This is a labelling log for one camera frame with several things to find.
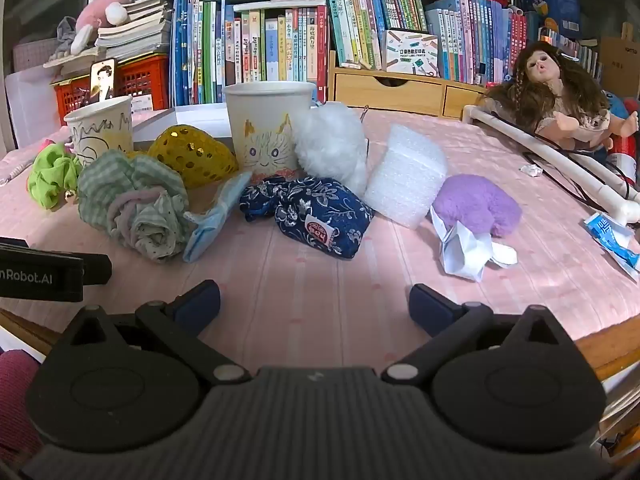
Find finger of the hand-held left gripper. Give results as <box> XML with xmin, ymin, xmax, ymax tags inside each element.
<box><xmin>82</xmin><ymin>254</ymin><xmax>113</xmax><ymax>286</ymax></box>

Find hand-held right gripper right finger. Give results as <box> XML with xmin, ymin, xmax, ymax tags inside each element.
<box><xmin>381</xmin><ymin>284</ymin><xmax>576</xmax><ymax>387</ymax></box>

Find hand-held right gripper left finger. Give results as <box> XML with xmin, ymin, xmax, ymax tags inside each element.
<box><xmin>55</xmin><ymin>280</ymin><xmax>252</xmax><ymax>387</ymax></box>

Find white paper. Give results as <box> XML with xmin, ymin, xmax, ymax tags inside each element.
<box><xmin>429</xmin><ymin>207</ymin><xmax>519</xmax><ymax>282</ymax></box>

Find blue face mask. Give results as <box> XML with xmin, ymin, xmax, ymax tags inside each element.
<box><xmin>182</xmin><ymin>171</ymin><xmax>254</xmax><ymax>264</ymax></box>

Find green scrunchie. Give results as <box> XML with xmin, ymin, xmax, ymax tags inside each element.
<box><xmin>27</xmin><ymin>142</ymin><xmax>84</xmax><ymax>211</ymax></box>

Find green striped cloth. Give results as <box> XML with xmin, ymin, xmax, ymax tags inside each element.
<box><xmin>77</xmin><ymin>149</ymin><xmax>195</xmax><ymax>264</ymax></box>

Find purple fluffy pad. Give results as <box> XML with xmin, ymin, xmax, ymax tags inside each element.
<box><xmin>432</xmin><ymin>174</ymin><xmax>523</xmax><ymax>239</ymax></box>

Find white foam wrap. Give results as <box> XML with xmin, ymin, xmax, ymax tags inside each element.
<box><xmin>363</xmin><ymin>122</ymin><xmax>449</xmax><ymax>231</ymax></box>

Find navy floral pouch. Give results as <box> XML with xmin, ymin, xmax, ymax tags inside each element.
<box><xmin>238</xmin><ymin>175</ymin><xmax>375</xmax><ymax>261</ymax></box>

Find yellow sequined pouch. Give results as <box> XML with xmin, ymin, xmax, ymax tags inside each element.
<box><xmin>148</xmin><ymin>124</ymin><xmax>239</xmax><ymax>189</ymax></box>

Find white cardboard box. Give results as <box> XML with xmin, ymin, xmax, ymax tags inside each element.
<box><xmin>132</xmin><ymin>104</ymin><xmax>235</xmax><ymax>145</ymax></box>

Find cat-drawn paper cup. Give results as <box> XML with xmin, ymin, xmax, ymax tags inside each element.
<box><xmin>222</xmin><ymin>81</ymin><xmax>317</xmax><ymax>177</ymax></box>

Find white fluffy pompom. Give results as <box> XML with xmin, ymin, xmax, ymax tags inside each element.
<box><xmin>292</xmin><ymin>101</ymin><xmax>369</xmax><ymax>197</ymax></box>

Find pink tablecloth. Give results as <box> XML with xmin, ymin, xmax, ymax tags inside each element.
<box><xmin>0</xmin><ymin>104</ymin><xmax>640</xmax><ymax>357</ymax></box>

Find magenta clothing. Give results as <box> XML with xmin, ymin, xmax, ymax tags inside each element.
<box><xmin>0</xmin><ymin>349</ymin><xmax>47</xmax><ymax>462</ymax></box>

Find scribble-drawn paper cup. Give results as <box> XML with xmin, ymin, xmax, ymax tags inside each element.
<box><xmin>64</xmin><ymin>96</ymin><xmax>134</xmax><ymax>167</ymax></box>

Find white board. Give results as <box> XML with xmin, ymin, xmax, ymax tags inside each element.
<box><xmin>4</xmin><ymin>64</ymin><xmax>67</xmax><ymax>147</ymax></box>

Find smartphone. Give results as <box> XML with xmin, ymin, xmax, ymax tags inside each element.
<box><xmin>90</xmin><ymin>58</ymin><xmax>119</xmax><ymax>106</ymax></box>

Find red plastic crate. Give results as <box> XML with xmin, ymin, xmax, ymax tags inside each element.
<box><xmin>52</xmin><ymin>54</ymin><xmax>171</xmax><ymax>126</ymax></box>

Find white plastic pipe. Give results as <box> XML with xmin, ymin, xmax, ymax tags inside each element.
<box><xmin>462</xmin><ymin>104</ymin><xmax>640</xmax><ymax>224</ymax></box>

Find blue white wrapper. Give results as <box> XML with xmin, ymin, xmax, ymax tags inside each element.
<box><xmin>582</xmin><ymin>212</ymin><xmax>640</xmax><ymax>282</ymax></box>

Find wooden drawer organizer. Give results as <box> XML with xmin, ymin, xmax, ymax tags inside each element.
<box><xmin>327</xmin><ymin>50</ymin><xmax>489</xmax><ymax>121</ymax></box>

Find grey plush toy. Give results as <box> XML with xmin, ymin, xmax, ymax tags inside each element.
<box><xmin>54</xmin><ymin>16</ymin><xmax>79</xmax><ymax>57</ymax></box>

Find stack of paperback books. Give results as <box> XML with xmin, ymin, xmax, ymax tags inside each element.
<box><xmin>44</xmin><ymin>0</ymin><xmax>174</xmax><ymax>77</ymax></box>

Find doll with brown hair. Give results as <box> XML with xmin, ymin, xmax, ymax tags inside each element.
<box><xmin>486</xmin><ymin>42</ymin><xmax>640</xmax><ymax>152</ymax></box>

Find pink plush toy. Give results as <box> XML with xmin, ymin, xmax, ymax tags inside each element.
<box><xmin>70</xmin><ymin>0</ymin><xmax>134</xmax><ymax>56</ymax></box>

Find white pencil-print box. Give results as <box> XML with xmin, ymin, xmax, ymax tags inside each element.
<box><xmin>382</xmin><ymin>28</ymin><xmax>441</xmax><ymax>79</ymax></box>

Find row of large upright books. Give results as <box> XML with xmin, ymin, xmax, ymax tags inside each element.
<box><xmin>169</xmin><ymin>0</ymin><xmax>331</xmax><ymax>106</ymax></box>

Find row of slim paperback books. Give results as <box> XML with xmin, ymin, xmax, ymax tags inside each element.
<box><xmin>322</xmin><ymin>0</ymin><xmax>602</xmax><ymax>87</ymax></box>

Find black cable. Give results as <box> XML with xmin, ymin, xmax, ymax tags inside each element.
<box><xmin>522</xmin><ymin>149</ymin><xmax>632</xmax><ymax>212</ymax></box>

